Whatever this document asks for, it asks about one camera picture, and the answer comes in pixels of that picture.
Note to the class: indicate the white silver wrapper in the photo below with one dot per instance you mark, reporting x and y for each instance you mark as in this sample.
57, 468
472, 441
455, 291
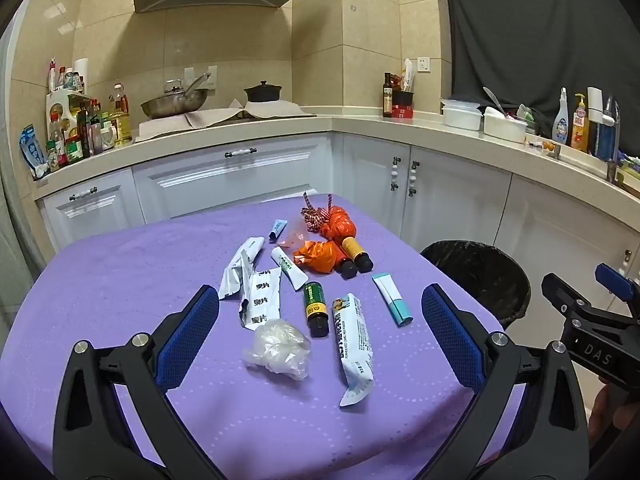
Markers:
237, 265

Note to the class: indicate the green yellow packet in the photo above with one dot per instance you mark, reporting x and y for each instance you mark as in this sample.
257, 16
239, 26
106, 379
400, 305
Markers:
631, 170

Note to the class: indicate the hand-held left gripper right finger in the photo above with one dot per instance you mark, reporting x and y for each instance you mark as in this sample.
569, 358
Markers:
452, 340

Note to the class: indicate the blue white packet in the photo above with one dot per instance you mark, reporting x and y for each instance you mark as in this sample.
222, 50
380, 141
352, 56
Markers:
32, 152

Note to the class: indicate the red box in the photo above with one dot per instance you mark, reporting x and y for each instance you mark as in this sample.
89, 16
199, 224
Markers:
402, 112

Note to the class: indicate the steel wok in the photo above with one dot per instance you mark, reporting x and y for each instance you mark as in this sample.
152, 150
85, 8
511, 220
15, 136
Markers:
172, 105

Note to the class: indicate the small blue white tube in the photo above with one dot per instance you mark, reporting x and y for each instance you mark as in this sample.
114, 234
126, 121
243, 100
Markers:
277, 230

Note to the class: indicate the double wall switch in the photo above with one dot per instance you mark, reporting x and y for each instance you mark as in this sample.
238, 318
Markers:
212, 76

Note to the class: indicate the clear plastic wrap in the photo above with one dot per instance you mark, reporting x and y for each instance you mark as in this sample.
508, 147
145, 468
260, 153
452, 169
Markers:
277, 350

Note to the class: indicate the black backdrop cloth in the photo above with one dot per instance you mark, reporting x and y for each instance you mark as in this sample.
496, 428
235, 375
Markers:
530, 30

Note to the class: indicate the green white packet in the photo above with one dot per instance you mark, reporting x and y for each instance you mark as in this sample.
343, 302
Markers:
526, 114

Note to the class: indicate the beige stove cloth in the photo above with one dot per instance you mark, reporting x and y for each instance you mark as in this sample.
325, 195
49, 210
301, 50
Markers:
215, 117

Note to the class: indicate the white wrapper with black print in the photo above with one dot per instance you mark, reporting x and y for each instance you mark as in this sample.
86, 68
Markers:
260, 295

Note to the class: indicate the white packet in holder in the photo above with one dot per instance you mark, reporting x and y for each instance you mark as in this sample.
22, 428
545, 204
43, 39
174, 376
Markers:
408, 75

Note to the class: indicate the open white container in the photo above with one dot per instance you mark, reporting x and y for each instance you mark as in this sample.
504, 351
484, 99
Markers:
502, 129

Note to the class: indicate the orange plastic bag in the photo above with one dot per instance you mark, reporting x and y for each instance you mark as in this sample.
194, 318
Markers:
315, 255

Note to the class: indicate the white container with lid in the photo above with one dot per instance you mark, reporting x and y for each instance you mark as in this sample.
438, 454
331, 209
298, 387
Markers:
460, 116

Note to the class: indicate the teal white tube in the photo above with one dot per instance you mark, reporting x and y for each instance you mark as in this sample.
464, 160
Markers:
392, 300

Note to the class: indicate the white kitchen cabinet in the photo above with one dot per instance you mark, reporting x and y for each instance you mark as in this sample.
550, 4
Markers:
275, 175

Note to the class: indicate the metal spoon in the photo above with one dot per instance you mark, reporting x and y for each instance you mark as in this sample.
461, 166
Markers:
492, 97

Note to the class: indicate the white milk powder sachet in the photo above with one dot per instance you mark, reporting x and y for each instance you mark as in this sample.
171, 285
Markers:
355, 350

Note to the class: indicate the white blue spray bottle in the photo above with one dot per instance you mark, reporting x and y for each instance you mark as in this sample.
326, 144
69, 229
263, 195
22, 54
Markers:
560, 125

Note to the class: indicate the white green tube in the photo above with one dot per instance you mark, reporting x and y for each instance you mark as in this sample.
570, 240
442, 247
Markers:
290, 267

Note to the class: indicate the beige stone countertop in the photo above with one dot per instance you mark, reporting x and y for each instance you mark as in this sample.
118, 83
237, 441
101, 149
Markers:
370, 124

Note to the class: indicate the orange yellow label bottle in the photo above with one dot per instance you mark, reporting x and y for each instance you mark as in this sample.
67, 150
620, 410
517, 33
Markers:
340, 227

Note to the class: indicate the small clear pink wrapper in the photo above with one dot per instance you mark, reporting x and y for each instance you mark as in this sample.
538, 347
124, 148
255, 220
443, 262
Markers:
292, 239

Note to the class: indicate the group of condiment bottles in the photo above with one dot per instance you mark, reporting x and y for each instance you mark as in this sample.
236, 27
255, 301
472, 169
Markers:
75, 130

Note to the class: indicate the white faucet water filter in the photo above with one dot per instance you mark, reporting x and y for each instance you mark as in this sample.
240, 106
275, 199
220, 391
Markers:
595, 105

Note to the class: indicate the black pot with lid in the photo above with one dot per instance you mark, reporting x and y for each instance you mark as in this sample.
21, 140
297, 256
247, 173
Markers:
263, 92

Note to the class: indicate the yellow dish soap bottle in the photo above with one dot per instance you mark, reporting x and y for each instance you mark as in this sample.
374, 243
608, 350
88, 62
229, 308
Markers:
579, 130

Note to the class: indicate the white wall outlet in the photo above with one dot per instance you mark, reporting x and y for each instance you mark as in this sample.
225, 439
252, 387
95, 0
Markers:
423, 64

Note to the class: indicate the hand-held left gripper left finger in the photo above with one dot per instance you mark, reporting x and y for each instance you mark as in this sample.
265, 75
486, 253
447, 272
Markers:
187, 340

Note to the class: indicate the dark olive oil bottle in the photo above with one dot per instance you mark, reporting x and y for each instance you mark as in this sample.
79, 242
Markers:
387, 100

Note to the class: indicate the black lined trash bin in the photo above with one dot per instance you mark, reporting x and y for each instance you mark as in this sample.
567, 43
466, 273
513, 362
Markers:
475, 280

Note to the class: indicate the green label brown bottle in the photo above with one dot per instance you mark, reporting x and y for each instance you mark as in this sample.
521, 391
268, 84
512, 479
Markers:
314, 305

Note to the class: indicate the person's right hand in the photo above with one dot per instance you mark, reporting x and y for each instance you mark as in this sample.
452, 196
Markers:
607, 410

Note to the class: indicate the red white checkered ribbon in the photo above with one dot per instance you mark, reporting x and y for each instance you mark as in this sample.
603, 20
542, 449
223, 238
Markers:
315, 212

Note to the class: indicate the black utensil holder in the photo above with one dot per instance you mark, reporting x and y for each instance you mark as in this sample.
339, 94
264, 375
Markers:
402, 98

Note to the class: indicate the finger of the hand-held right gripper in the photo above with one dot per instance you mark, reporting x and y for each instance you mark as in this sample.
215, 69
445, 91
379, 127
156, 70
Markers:
615, 282
562, 294

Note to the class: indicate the chrome faucet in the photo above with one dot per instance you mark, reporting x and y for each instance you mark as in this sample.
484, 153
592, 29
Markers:
612, 170

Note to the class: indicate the purple tablecloth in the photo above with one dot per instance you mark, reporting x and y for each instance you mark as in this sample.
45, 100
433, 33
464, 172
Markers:
125, 280

